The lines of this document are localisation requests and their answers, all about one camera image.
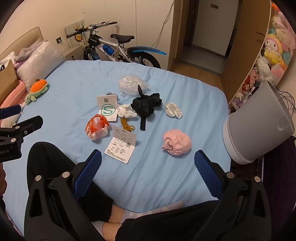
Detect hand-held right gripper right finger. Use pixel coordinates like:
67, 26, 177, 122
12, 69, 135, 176
194, 149, 272, 241

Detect white tissue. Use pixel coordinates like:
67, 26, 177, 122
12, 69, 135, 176
117, 104, 138, 118

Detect black cables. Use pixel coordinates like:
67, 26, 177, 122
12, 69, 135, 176
275, 90, 296, 106

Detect pink striped blanket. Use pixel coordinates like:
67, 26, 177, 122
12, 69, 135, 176
0, 81, 30, 109

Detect orange and green turtle plush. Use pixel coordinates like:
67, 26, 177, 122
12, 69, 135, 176
25, 79, 50, 105

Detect pile of plush toys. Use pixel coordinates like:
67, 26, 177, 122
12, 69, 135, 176
229, 0, 296, 113

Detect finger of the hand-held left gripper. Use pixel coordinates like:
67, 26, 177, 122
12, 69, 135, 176
0, 104, 22, 120
0, 115, 43, 141

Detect light purple blanket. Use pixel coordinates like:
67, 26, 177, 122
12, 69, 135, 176
14, 40, 49, 62

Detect white pillow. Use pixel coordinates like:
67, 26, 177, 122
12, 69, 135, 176
16, 42, 66, 87

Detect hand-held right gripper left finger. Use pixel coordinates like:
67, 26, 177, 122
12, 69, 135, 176
24, 149, 104, 241

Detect wooden door frame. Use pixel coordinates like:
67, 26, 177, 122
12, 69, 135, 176
167, 0, 185, 70

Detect silver and blue bicycle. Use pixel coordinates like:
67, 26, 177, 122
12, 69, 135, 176
66, 21, 167, 69

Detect clear acrylic wall board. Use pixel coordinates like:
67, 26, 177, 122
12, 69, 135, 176
64, 20, 87, 48

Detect crumpled white plastic film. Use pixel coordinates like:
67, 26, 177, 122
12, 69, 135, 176
165, 102, 183, 120

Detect brown paper bag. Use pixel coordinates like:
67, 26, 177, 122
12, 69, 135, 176
0, 59, 19, 102

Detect beige nightstand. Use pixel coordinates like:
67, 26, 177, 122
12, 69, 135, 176
63, 45, 87, 61

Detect grey trash can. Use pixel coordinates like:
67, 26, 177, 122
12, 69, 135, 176
222, 80, 296, 165

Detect white card with green logo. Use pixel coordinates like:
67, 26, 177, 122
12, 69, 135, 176
96, 95, 119, 122

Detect clear bubble wrap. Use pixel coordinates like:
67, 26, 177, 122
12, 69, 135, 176
119, 75, 149, 96

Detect orange and white plastic bag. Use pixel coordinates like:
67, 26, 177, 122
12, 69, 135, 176
85, 113, 110, 141

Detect person's right leg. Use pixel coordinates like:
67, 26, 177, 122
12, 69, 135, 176
102, 199, 222, 241

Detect pink shower cap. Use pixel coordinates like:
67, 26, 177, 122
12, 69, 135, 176
162, 130, 192, 156

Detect black fabric bag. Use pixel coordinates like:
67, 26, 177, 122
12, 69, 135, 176
131, 84, 163, 131

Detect beige headboard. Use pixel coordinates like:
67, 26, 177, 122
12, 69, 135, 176
0, 27, 44, 62

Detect yellow rubber bands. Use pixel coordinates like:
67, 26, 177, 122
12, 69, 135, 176
121, 117, 136, 131

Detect wooden wardrobe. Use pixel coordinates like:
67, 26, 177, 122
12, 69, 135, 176
220, 0, 272, 105

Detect white wall cable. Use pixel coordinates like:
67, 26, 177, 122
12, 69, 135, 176
151, 0, 175, 48

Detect white instruction leaflet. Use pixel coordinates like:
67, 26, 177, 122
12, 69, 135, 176
104, 125, 137, 164

